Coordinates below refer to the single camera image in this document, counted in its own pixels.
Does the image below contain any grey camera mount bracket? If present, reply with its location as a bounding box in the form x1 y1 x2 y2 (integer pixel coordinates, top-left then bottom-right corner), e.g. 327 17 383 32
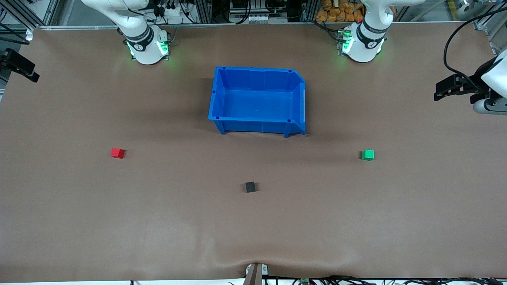
242 262 269 285

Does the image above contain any orange snack bag pile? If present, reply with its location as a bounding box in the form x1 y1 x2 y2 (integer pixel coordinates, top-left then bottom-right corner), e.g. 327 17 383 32
316 0 366 23

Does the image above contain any grey electronics box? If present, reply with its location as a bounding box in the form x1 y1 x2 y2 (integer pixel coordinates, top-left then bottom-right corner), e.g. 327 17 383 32
229 0 288 24

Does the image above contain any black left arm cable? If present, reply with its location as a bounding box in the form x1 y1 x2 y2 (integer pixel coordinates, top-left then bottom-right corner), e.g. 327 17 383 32
443 7 507 86

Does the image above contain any blue plastic storage bin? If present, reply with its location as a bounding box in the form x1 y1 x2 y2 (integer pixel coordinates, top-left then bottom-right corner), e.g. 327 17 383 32
208 66 307 138

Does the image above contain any aluminium frame profile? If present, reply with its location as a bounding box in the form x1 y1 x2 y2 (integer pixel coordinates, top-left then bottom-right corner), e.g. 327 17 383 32
473 0 507 55
0 0 60 42

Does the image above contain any white power strip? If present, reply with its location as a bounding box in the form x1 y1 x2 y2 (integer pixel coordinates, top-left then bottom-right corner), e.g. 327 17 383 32
156 0 187 19

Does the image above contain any brown table cover sheet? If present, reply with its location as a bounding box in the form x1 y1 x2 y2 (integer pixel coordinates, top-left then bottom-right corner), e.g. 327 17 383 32
0 22 507 282

